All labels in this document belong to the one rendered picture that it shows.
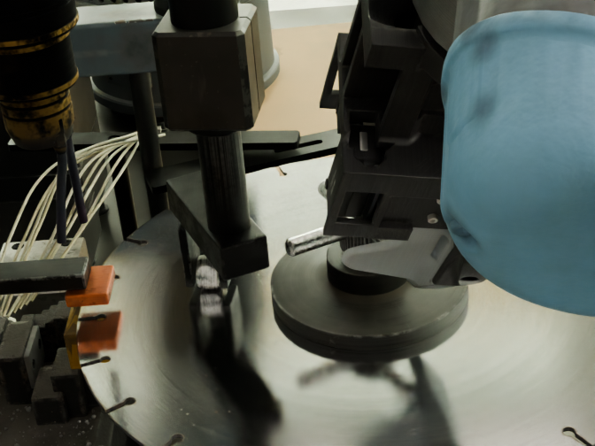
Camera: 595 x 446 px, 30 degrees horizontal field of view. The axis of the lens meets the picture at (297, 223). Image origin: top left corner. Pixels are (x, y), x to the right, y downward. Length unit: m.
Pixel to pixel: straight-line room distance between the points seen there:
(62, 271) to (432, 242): 0.22
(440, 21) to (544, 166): 0.17
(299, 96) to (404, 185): 0.90
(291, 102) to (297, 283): 0.72
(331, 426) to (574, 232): 0.31
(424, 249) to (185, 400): 0.14
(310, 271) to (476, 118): 0.39
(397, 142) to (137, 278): 0.26
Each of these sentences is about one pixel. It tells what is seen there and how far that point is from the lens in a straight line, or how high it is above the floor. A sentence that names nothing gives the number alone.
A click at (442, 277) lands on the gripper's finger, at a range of 0.53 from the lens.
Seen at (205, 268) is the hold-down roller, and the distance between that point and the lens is 0.63.
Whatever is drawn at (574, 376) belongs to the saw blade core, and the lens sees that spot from 0.57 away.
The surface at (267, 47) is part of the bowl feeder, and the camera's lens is 1.35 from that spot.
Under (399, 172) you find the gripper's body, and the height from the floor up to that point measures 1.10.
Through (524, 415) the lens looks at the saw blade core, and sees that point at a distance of 0.55.
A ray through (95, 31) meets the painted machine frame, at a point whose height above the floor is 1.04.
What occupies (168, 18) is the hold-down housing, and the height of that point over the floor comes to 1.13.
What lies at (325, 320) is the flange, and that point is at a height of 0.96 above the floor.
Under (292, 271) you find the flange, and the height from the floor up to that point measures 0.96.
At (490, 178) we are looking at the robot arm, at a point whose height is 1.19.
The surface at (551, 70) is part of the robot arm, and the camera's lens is 0.24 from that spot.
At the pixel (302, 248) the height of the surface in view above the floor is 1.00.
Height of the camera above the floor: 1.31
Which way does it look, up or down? 31 degrees down
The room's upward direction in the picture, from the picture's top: 5 degrees counter-clockwise
